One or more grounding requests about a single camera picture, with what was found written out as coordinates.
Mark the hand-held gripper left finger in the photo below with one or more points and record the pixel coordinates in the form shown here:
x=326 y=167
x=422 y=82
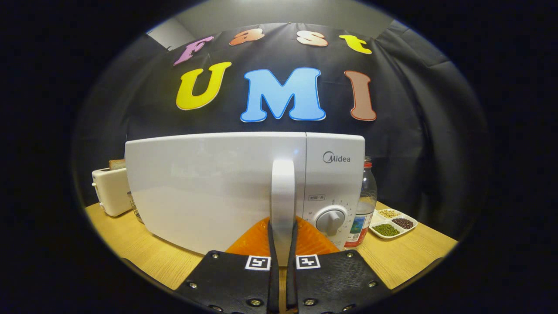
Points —
x=273 y=283

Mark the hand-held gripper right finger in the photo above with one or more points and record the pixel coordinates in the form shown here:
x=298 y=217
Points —
x=291 y=283

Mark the white microwave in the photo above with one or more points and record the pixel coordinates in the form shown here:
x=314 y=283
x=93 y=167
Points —
x=209 y=187

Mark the white divided dish with beans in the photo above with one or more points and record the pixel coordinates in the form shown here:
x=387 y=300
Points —
x=386 y=230

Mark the clear plastic water bottle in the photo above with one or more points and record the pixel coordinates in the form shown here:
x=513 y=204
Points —
x=366 y=196

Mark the white toaster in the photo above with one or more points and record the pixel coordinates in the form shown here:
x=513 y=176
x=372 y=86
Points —
x=111 y=192

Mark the toast slice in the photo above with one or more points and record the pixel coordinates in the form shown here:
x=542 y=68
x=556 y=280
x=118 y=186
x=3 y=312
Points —
x=117 y=164

